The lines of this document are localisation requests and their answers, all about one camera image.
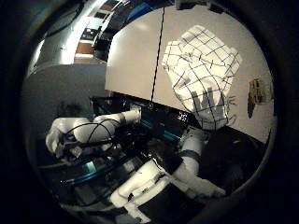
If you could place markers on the spray bottle with orange liquid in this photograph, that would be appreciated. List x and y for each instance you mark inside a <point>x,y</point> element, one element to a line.
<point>257,91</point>

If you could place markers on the white cloth with black grid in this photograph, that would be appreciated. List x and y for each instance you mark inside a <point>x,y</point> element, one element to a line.
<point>199,68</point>

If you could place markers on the shelf unit with brown compartments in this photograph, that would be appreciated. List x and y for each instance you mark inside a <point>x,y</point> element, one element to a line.
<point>85,48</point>

